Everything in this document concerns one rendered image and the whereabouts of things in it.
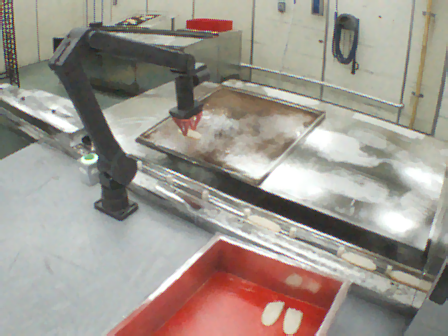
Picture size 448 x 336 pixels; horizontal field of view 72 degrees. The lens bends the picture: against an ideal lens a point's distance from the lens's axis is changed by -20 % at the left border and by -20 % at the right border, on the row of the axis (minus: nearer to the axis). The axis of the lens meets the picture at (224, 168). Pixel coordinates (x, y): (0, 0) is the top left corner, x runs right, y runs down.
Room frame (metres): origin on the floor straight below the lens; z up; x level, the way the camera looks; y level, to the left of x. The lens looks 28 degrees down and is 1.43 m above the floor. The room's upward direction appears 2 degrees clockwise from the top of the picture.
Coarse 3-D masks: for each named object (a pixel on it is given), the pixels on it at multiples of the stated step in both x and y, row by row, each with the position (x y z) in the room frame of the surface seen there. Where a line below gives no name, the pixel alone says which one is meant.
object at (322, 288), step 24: (216, 240) 0.63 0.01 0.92; (192, 264) 0.55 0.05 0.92; (216, 264) 0.62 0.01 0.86; (240, 264) 0.61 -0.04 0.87; (264, 264) 0.58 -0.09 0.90; (288, 264) 0.56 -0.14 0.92; (168, 288) 0.48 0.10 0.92; (192, 288) 0.54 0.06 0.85; (288, 288) 0.55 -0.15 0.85; (312, 288) 0.52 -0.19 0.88; (336, 288) 0.50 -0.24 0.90; (144, 312) 0.41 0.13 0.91; (168, 312) 0.47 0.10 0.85; (336, 312) 0.41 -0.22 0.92
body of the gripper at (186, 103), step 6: (180, 96) 1.10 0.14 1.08; (186, 96) 1.10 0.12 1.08; (192, 96) 1.12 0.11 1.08; (180, 102) 1.11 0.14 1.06; (186, 102) 1.11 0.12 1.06; (192, 102) 1.12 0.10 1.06; (198, 102) 1.16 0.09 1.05; (174, 108) 1.13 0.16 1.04; (180, 108) 1.11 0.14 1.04; (186, 108) 1.11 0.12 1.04; (192, 108) 1.12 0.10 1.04; (198, 108) 1.14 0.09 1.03; (180, 114) 1.08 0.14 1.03; (186, 114) 1.09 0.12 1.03
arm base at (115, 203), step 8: (104, 192) 0.85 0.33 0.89; (112, 192) 0.84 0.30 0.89; (120, 192) 0.85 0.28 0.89; (104, 200) 0.84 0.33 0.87; (112, 200) 0.84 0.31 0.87; (120, 200) 0.84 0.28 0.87; (128, 200) 0.87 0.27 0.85; (96, 208) 0.86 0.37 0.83; (104, 208) 0.84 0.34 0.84; (112, 208) 0.83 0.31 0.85; (120, 208) 0.84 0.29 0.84; (128, 208) 0.85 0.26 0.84; (136, 208) 0.87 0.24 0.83; (112, 216) 0.82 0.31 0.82; (120, 216) 0.81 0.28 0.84; (128, 216) 0.83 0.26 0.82
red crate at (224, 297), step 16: (224, 272) 0.63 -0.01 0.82; (208, 288) 0.57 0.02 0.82; (224, 288) 0.58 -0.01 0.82; (240, 288) 0.58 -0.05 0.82; (256, 288) 0.58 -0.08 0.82; (192, 304) 0.52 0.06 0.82; (208, 304) 0.52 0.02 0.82; (224, 304) 0.53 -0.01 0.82; (240, 304) 0.53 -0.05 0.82; (256, 304) 0.53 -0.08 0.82; (288, 304) 0.53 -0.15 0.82; (304, 304) 0.52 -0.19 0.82; (176, 320) 0.47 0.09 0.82; (192, 320) 0.47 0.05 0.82; (208, 320) 0.48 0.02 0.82; (224, 320) 0.48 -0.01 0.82; (240, 320) 0.48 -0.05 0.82; (256, 320) 0.48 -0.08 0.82; (304, 320) 0.47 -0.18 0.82; (320, 320) 0.47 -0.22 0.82
